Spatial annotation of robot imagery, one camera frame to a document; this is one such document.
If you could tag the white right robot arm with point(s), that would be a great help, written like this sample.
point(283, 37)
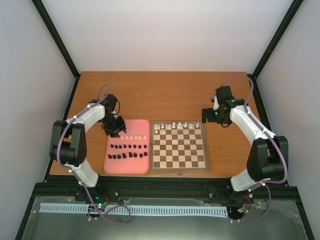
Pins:
point(268, 157)

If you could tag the pink plastic tray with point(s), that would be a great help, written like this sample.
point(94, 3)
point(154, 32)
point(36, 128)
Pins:
point(129, 165)

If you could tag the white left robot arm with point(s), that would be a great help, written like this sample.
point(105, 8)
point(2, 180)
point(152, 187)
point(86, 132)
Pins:
point(68, 144)

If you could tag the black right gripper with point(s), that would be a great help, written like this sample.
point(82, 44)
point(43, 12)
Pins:
point(210, 118)

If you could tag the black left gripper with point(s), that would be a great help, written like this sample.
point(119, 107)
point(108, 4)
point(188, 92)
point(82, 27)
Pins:
point(121, 127)

